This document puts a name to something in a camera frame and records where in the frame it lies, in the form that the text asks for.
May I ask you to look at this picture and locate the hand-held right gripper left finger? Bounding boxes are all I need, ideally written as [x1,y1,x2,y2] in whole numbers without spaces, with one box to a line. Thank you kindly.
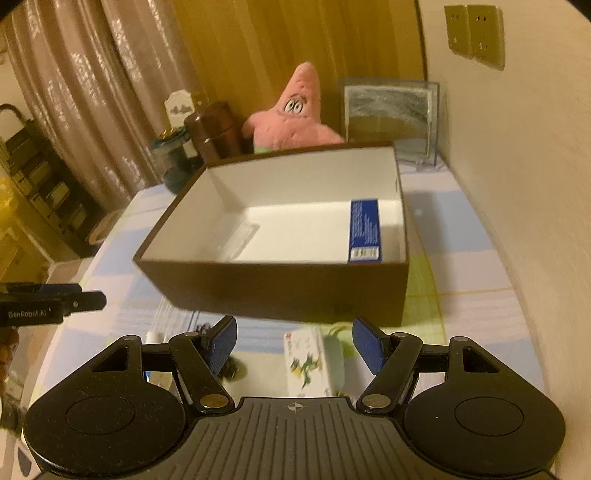
[90,316,238,414]

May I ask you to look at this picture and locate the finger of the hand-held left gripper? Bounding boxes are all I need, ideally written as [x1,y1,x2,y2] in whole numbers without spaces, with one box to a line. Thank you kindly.
[61,291,107,316]
[0,283,84,297]

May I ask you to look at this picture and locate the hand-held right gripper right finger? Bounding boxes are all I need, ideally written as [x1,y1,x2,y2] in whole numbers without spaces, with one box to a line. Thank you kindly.
[353,318,504,414]

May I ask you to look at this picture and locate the white box with green print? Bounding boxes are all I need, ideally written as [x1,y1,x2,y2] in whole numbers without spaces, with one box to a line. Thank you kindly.
[283,329,331,398]

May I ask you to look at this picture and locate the white cardboard box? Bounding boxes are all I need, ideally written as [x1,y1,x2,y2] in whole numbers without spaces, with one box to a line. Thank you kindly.
[133,142,411,325]

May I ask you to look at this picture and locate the person's left hand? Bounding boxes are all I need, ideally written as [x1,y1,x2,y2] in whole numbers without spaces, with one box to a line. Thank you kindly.
[0,329,22,402]

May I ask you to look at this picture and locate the clear plastic case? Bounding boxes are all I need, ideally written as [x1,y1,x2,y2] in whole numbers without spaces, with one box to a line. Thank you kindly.
[221,222,260,262]

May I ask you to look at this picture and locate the dark shelf rack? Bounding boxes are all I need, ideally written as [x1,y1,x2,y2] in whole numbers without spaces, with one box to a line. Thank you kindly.
[0,104,105,257]

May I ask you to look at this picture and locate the blue carton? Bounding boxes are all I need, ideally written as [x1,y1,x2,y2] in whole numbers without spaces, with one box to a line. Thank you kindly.
[347,199,381,264]

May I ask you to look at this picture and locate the checked tablecloth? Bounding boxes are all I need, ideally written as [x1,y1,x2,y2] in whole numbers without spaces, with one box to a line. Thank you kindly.
[0,159,546,462]

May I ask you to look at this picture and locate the dark teal glass jar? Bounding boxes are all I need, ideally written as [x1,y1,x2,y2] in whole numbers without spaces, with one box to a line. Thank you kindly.
[151,129,205,195]

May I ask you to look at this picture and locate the brown metal thermos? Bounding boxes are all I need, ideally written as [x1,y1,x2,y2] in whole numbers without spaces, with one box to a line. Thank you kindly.
[184,102,247,163]

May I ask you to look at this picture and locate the white scalloped card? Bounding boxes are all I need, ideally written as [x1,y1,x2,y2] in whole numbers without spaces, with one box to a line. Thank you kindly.
[165,91,195,127]

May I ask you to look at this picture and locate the beige patterned curtain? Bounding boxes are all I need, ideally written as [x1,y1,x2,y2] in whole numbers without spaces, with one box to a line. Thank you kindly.
[0,0,195,208]

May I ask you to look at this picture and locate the pink starfish plush toy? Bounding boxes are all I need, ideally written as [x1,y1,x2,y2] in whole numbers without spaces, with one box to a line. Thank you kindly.
[242,63,346,153]

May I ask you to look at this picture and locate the glass picture frame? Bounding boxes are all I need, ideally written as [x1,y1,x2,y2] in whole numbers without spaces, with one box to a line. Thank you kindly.
[338,78,441,168]

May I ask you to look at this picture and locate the wall socket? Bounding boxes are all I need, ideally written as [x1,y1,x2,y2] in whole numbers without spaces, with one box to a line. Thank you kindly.
[444,4,472,56]
[467,4,505,71]

